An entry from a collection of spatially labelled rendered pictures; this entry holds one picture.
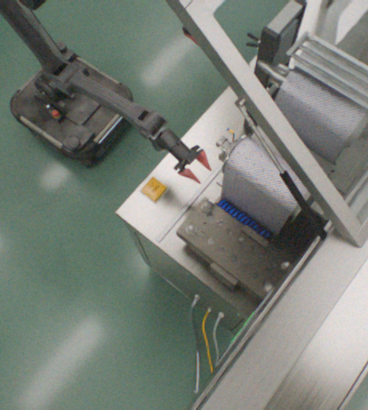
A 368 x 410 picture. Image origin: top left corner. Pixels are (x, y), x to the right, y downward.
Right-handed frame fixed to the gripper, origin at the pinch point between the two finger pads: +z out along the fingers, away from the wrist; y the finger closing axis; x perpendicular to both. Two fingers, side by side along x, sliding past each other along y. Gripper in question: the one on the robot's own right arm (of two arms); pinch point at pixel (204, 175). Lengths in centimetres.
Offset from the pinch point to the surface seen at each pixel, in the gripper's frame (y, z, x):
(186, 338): 40, 70, -87
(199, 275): 24.5, 24.7, -9.2
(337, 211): 14, 6, 74
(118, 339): 64, 46, -100
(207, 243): 16.6, 15.9, 1.0
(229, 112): -35.1, -3.9, -23.1
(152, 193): 11.6, -5.6, -22.0
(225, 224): 7.6, 16.3, 1.4
